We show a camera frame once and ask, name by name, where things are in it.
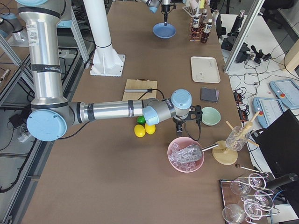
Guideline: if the copper wire bottle rack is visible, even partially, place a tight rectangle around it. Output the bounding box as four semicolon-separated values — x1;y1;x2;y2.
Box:
190;16;213;43

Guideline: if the metal ice scoop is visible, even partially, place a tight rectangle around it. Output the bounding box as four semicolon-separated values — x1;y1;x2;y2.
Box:
184;143;219;162

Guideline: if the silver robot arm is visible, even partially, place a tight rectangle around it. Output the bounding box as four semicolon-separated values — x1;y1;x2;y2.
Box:
17;0;202;141
140;0;176;15

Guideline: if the blue teach pendant far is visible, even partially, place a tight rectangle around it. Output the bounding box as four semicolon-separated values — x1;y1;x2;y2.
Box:
269;79;299;109

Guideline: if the dark drink bottle lower right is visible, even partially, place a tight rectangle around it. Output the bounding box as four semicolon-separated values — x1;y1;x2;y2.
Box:
200;9;207;28

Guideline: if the blue teach pendant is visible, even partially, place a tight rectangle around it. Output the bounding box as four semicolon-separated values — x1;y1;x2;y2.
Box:
269;79;299;109
252;97;287;128

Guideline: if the blue teach pendant near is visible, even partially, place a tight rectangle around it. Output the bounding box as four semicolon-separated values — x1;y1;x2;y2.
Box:
252;97;287;128

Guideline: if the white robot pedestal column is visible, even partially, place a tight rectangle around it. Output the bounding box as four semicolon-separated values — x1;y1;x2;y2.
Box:
84;0;125;77

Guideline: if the steel muddler black tip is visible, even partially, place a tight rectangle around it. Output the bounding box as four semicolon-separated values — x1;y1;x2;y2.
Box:
124;88;153;92

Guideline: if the wooden cutting board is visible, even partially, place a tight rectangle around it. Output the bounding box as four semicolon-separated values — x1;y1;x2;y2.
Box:
122;79;157;101

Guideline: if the dark drink bottle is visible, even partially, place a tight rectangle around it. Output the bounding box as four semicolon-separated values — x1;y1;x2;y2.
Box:
200;9;207;28
190;14;201;41
201;19;213;43

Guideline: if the dark drink bottle top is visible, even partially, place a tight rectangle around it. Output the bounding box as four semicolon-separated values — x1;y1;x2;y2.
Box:
190;14;201;41

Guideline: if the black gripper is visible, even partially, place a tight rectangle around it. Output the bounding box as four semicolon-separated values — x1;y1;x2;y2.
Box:
172;105;202;136
162;0;175;16

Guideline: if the clear glass mug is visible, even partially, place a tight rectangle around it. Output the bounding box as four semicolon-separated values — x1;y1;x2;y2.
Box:
226;126;250;151

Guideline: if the cream rabbit tray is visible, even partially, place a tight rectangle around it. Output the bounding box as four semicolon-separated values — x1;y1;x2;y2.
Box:
191;56;221;84

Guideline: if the green bowl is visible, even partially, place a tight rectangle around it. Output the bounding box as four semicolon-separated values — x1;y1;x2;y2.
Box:
202;107;221;126

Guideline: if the wine glass rack tray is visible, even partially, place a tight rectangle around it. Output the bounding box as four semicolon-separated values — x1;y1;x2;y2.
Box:
219;172;299;224

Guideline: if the yellow lemon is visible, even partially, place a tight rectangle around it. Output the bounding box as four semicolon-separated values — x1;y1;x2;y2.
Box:
134;124;146;138
144;123;156;135

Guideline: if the yellow lemon upper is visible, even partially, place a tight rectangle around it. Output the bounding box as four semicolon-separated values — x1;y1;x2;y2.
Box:
144;123;156;135

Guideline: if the black monitor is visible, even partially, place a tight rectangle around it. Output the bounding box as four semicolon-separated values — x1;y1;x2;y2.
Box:
252;109;299;175

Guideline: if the dark drink bottle lower left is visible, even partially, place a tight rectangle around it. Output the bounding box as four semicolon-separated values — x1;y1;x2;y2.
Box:
201;19;213;43

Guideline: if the yellow lemon lower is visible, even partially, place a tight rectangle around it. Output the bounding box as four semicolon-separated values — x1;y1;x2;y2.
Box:
134;124;146;138

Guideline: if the green lime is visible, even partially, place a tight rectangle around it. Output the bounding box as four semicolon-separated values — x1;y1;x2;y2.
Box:
137;116;146;125

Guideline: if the aluminium frame post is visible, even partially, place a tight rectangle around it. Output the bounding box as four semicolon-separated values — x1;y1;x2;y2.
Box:
223;0;264;73

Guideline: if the grey folded cloth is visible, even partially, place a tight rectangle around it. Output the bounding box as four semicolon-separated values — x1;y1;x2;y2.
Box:
200;87;219;103

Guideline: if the pink bowl with ice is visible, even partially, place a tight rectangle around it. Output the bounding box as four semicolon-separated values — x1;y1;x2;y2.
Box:
167;137;204;173

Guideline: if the blue plate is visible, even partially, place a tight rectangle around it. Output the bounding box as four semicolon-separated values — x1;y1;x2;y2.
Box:
153;23;176;39

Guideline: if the wooden cup tree stand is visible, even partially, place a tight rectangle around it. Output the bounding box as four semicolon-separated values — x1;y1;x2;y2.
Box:
212;111;261;165

